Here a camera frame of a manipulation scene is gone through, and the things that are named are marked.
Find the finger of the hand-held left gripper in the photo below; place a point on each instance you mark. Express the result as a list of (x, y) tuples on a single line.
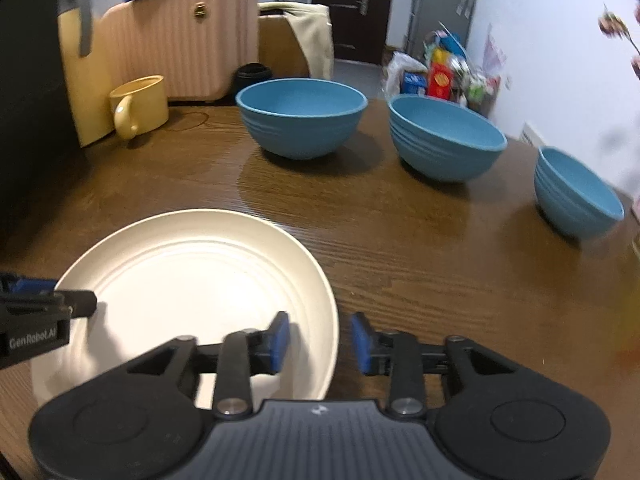
[(25, 285), (80, 303)]

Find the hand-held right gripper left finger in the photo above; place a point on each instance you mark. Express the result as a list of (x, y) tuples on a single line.
[(279, 342)]

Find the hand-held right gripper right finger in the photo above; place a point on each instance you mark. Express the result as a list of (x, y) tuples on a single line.
[(361, 342)]

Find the blue bowl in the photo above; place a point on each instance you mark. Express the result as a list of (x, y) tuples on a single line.
[(300, 120), (575, 195), (445, 140)]

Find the black paper bag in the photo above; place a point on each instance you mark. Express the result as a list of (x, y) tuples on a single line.
[(30, 110)]

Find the brown rubber band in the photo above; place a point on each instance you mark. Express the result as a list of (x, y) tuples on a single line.
[(172, 120)]

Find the yellow mug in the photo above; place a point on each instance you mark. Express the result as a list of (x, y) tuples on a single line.
[(145, 105)]

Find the blue box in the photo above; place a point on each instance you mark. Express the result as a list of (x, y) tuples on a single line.
[(414, 84)]

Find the black cylinder cup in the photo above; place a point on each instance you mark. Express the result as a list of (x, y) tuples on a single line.
[(254, 79)]

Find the pink ribbed suitcase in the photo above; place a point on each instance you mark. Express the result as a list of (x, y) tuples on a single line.
[(175, 50)]

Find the red box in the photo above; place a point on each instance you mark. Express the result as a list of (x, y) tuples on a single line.
[(440, 82)]

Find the white plastic bag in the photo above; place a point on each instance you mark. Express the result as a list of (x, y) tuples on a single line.
[(400, 70)]

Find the metal storage rack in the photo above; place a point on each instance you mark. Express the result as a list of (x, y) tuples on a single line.
[(475, 85)]

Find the brown chair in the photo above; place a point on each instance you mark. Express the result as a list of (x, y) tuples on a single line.
[(280, 45)]

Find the chair with beige cloth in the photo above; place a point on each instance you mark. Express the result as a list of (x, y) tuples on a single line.
[(310, 35)]

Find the blue fabric bag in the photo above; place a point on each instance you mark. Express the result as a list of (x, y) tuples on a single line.
[(447, 42)]

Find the dark brown door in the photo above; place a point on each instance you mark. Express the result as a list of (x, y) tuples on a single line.
[(350, 10)]

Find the grey refrigerator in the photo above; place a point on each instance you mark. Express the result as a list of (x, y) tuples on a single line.
[(440, 0)]

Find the dried pink roses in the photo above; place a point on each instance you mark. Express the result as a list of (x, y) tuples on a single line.
[(617, 25)]

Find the purple feather wall decoration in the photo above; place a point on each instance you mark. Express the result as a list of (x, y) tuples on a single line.
[(495, 52)]

